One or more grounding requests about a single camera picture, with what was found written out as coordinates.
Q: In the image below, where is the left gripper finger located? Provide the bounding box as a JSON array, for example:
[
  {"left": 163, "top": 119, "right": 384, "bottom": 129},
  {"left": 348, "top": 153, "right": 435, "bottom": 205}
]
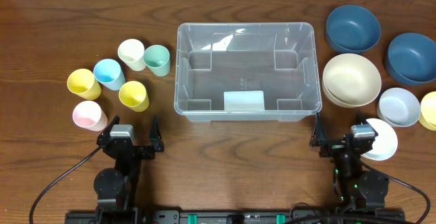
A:
[
  {"left": 149, "top": 116, "right": 164, "bottom": 146},
  {"left": 98, "top": 115, "right": 120, "bottom": 139}
]

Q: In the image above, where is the white small bowl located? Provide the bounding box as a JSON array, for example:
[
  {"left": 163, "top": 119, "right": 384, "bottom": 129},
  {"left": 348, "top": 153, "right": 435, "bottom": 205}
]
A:
[{"left": 362, "top": 118, "right": 398, "bottom": 161}]

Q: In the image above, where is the beige large bowl top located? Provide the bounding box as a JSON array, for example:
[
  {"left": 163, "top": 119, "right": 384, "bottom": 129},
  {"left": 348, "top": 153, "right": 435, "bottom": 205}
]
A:
[{"left": 322, "top": 53, "right": 382, "bottom": 108}]

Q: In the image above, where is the beige large bowl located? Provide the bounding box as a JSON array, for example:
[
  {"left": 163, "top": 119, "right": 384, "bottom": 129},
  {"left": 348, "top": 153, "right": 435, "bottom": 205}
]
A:
[
  {"left": 322, "top": 53, "right": 382, "bottom": 108},
  {"left": 322, "top": 81, "right": 354, "bottom": 108}
]

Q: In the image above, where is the beige large bowl bottom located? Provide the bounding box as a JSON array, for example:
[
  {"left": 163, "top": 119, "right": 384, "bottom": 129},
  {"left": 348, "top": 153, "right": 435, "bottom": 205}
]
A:
[{"left": 322, "top": 81, "right": 354, "bottom": 108}]

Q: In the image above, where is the light grey small bowl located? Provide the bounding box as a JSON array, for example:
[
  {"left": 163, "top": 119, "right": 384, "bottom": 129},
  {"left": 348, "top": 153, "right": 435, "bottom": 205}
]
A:
[{"left": 377, "top": 88, "right": 421, "bottom": 127}]

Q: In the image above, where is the yellow small bowl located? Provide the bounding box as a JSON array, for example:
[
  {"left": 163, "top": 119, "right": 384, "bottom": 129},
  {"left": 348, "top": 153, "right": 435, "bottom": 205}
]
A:
[{"left": 419, "top": 91, "right": 436, "bottom": 131}]

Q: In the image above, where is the dark blue bowl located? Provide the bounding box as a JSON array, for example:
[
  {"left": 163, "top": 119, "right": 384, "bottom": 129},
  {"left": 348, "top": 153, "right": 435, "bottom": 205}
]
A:
[
  {"left": 326, "top": 5, "right": 382, "bottom": 54},
  {"left": 384, "top": 33, "right": 435, "bottom": 86}
]

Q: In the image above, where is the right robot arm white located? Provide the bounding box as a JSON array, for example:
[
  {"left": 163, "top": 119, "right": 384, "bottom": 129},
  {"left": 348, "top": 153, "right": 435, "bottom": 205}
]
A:
[{"left": 309, "top": 113, "right": 389, "bottom": 214}]

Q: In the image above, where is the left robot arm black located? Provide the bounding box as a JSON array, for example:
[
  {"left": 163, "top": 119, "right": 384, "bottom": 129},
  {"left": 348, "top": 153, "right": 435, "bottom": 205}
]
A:
[{"left": 93, "top": 116, "right": 164, "bottom": 223}]

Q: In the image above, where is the pink plastic cup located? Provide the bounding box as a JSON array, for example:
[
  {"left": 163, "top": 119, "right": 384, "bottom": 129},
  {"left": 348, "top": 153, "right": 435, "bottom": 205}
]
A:
[{"left": 72, "top": 101, "right": 108, "bottom": 131}]

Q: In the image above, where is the yellow cup near bin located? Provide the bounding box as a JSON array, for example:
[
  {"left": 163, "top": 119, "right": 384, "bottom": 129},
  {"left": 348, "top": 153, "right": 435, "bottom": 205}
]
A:
[{"left": 119, "top": 81, "right": 149, "bottom": 112}]

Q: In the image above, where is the yellow cup far left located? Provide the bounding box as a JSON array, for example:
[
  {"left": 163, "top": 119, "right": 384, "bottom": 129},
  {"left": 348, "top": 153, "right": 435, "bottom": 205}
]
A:
[{"left": 67, "top": 69, "right": 102, "bottom": 100}]

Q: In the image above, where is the blue plastic cup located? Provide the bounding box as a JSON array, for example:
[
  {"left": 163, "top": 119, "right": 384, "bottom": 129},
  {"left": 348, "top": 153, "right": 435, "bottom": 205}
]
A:
[{"left": 93, "top": 59, "right": 125, "bottom": 91}]

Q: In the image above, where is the green plastic cup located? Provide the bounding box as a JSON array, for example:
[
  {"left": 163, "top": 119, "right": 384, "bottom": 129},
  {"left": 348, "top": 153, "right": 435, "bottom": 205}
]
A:
[{"left": 143, "top": 45, "right": 170, "bottom": 77}]

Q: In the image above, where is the cream plastic cup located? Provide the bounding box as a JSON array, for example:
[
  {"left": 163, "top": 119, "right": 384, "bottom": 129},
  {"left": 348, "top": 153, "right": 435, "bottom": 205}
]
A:
[{"left": 117, "top": 39, "right": 146, "bottom": 71}]

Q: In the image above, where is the clear plastic storage bin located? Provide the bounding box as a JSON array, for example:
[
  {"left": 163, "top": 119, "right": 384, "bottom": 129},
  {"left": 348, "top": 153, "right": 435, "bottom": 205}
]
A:
[{"left": 174, "top": 22, "right": 322, "bottom": 122}]

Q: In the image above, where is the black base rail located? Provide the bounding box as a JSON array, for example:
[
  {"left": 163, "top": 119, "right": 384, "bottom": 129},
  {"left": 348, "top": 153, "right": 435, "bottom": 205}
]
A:
[{"left": 65, "top": 206, "right": 406, "bottom": 224}]

